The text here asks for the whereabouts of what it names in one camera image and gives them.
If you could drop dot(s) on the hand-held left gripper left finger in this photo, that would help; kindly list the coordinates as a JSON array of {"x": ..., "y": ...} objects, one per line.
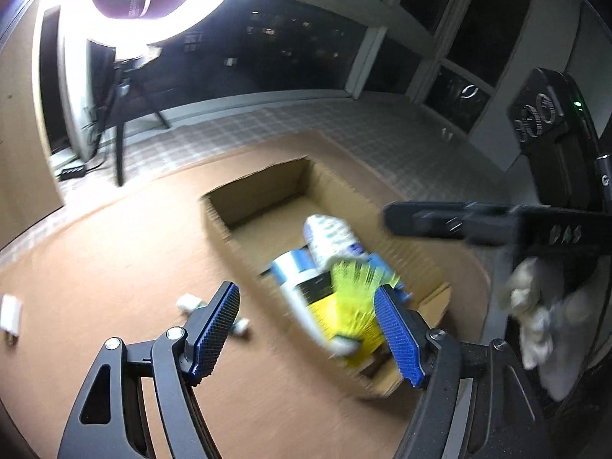
[{"x": 217, "y": 330}]

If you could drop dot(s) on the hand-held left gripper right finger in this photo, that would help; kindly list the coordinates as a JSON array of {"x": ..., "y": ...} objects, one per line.
[{"x": 399, "y": 334}]

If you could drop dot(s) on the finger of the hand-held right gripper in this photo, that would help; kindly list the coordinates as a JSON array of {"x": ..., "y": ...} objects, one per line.
[{"x": 430, "y": 220}]

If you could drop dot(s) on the yellow notebook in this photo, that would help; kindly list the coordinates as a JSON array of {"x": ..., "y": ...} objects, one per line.
[{"x": 368, "y": 351}]

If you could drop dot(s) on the blue plastic piece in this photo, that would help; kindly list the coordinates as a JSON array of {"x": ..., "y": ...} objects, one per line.
[{"x": 387, "y": 264}]

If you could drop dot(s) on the yellow shuttlecock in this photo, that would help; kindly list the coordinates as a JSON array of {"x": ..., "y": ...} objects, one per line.
[{"x": 354, "y": 291}]

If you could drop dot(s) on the white sunscreen bottle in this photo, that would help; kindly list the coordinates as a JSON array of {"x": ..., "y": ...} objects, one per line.
[{"x": 296, "y": 277}]

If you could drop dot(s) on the printed tissue pack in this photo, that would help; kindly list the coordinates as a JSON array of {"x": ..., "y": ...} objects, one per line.
[{"x": 330, "y": 236}]

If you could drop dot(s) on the cardboard box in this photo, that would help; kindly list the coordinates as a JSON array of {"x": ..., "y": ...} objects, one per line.
[{"x": 267, "y": 186}]

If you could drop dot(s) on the person's right hand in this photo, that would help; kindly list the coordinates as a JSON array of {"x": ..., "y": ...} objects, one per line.
[{"x": 540, "y": 330}]

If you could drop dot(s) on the green white glue stick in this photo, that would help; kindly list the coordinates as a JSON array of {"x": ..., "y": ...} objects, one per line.
[{"x": 187, "y": 303}]

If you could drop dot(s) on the black tripod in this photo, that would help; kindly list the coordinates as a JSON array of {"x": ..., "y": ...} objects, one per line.
[{"x": 119, "y": 153}]

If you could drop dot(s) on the black power strip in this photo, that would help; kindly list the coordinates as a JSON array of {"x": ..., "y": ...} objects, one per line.
[{"x": 71, "y": 172}]

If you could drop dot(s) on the white framed panel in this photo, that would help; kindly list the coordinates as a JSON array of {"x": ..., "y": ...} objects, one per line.
[{"x": 79, "y": 105}]

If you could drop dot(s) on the light wood panel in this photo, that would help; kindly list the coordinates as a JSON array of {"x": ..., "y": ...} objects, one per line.
[{"x": 19, "y": 129}]

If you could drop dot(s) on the white wall charger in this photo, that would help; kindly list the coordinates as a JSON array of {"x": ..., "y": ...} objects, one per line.
[{"x": 10, "y": 315}]

